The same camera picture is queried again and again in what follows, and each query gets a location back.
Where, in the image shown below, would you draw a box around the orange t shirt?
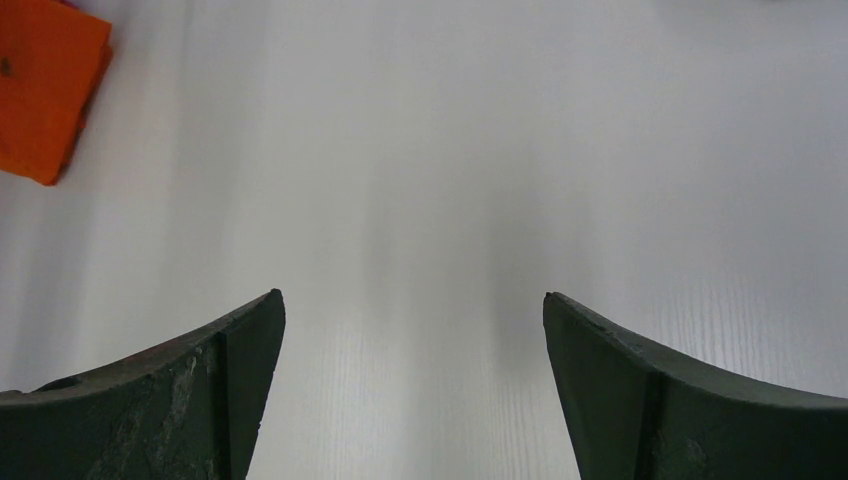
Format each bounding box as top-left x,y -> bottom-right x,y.
1,1 -> 112,186

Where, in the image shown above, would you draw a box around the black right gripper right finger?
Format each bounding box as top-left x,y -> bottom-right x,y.
543,292 -> 847,479

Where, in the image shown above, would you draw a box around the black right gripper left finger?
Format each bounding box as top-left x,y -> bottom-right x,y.
1,290 -> 285,479

